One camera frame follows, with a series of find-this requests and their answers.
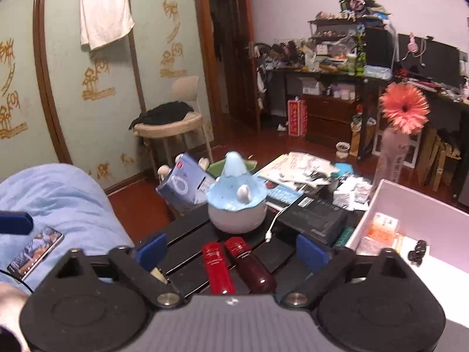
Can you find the blue white plastic bag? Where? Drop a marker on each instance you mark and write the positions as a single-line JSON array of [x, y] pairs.
[[184, 186]]

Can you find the orange white medicine box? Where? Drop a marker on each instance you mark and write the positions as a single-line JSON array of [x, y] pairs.
[[382, 229]]

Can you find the small ceramic pot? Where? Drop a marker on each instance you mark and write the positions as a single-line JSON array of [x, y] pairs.
[[342, 149]]

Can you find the black computer monitor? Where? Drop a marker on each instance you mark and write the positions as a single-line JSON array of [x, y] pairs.
[[430, 59]]

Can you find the pink tea bottle vase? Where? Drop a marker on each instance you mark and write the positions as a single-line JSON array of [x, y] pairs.
[[394, 148]]

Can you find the blue white ceramic humidifier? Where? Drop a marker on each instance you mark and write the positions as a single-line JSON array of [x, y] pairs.
[[237, 200]]

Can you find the black hair claw clip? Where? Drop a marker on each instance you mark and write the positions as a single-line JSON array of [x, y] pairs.
[[416, 255]]

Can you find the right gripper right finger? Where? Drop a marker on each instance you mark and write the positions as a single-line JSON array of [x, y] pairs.
[[328, 267]]

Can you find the beige chair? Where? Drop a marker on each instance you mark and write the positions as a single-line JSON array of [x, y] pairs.
[[176, 118]]

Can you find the stack of papers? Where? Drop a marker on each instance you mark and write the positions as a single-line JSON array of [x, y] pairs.
[[298, 170]]

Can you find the red sign box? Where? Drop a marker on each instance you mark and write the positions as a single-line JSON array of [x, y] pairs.
[[297, 117]]

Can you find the black product box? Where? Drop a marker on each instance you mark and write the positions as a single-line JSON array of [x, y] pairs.
[[315, 219]]

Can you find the smartphone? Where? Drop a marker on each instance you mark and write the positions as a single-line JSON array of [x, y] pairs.
[[35, 252]]

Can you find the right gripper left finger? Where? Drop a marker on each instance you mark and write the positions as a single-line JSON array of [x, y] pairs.
[[135, 265]]

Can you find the pink gerbera flower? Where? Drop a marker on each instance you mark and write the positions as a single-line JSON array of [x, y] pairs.
[[405, 107]]

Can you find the white storage box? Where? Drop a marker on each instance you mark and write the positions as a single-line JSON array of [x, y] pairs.
[[419, 217]]

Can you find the dark red cosmetic bottle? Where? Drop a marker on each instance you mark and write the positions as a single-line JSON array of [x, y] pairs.
[[251, 270]]

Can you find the black desk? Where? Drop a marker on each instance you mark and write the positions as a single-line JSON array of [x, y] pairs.
[[329, 119]]

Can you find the white towel on wall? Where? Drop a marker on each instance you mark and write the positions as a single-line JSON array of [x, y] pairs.
[[103, 22]]

